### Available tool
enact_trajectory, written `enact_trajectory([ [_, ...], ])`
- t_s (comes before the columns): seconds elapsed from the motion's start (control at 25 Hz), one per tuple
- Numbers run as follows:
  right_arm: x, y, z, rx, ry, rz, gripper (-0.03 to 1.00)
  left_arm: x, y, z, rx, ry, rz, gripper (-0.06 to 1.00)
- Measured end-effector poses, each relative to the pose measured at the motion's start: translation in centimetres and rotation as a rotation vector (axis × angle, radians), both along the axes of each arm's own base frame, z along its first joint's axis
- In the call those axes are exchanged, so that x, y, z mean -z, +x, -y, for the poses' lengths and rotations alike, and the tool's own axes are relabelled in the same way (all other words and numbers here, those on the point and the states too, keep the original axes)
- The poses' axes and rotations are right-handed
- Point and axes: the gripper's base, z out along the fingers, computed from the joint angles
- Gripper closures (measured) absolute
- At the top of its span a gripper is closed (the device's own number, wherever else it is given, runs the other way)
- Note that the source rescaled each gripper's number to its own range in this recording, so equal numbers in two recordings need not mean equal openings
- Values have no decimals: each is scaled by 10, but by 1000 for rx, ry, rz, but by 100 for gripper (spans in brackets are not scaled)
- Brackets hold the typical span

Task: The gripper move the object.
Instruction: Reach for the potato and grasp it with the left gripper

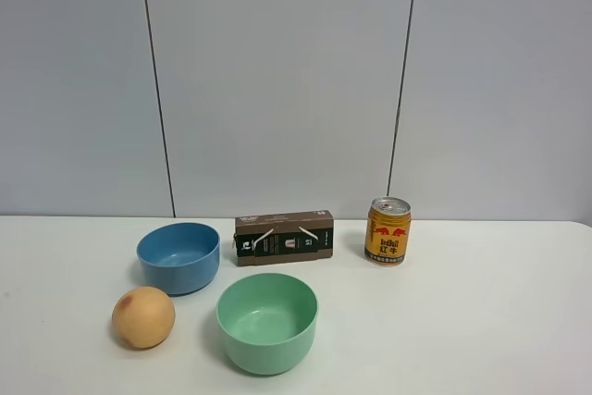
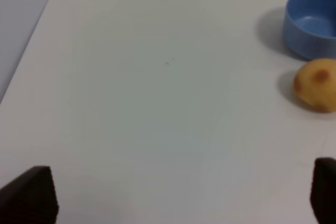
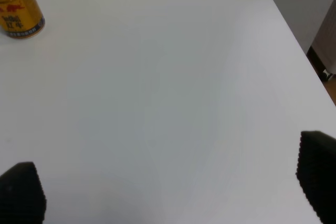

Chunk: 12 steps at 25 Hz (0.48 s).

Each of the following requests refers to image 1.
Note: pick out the orange peach fruit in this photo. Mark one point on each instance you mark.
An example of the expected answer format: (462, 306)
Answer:
(143, 318)

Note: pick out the brown cardboard box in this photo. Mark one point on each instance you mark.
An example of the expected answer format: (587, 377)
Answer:
(284, 238)

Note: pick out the gold red bull can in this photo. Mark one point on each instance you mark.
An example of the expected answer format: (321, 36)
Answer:
(388, 227)

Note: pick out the blue plastic bowl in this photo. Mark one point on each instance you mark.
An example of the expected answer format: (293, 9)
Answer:
(179, 258)

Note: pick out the green plastic bowl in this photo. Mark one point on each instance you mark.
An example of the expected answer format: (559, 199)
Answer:
(267, 322)

